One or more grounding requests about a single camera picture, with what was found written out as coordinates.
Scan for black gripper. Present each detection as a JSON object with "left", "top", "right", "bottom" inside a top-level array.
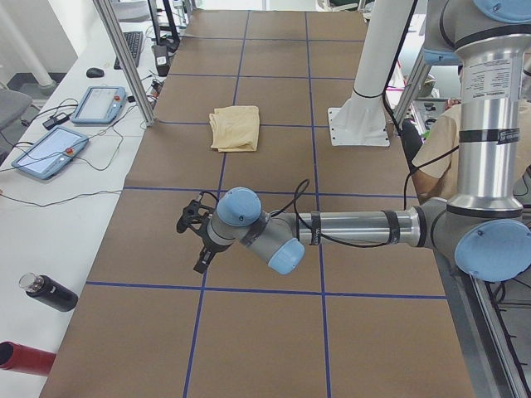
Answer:
[{"left": 193, "top": 232, "right": 227, "bottom": 273}]

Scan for cream yellow long-sleeve shirt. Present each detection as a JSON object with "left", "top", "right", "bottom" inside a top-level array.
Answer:
[{"left": 209, "top": 105, "right": 260, "bottom": 153}]

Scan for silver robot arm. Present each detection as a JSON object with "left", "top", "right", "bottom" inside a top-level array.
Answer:
[{"left": 194, "top": 1, "right": 530, "bottom": 282}]

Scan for black water bottle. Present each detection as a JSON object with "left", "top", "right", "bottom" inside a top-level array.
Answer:
[{"left": 19, "top": 273, "right": 78, "bottom": 312}]

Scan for far blue teach pendant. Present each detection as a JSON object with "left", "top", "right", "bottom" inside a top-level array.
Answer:
[{"left": 70, "top": 86, "right": 127, "bottom": 124}]

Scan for blue teach pendant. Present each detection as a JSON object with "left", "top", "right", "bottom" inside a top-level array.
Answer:
[
  {"left": 70, "top": 86, "right": 127, "bottom": 124},
  {"left": 12, "top": 126, "right": 89, "bottom": 180}
]

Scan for near blue teach pendant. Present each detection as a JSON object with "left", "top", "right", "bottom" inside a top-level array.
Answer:
[{"left": 12, "top": 126, "right": 89, "bottom": 180}]

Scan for black power adapter box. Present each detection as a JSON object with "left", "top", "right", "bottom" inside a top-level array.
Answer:
[{"left": 151, "top": 45, "right": 170, "bottom": 77}]

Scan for red water bottle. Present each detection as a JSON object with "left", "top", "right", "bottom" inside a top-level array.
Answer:
[{"left": 1, "top": 341, "right": 56, "bottom": 376}]

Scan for black computer mouse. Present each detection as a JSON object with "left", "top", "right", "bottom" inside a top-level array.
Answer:
[{"left": 85, "top": 67, "right": 105, "bottom": 79}]

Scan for black keyboard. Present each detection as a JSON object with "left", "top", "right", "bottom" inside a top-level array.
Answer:
[{"left": 123, "top": 31, "right": 144, "bottom": 67}]

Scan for seated person in beige shirt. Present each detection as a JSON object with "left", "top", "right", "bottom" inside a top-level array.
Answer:
[{"left": 400, "top": 61, "right": 531, "bottom": 204}]

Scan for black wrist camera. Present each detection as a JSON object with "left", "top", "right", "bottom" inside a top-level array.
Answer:
[{"left": 176, "top": 192, "right": 215, "bottom": 235}]

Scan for aluminium frame post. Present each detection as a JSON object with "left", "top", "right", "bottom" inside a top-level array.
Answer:
[{"left": 93, "top": 0, "right": 154, "bottom": 127}]

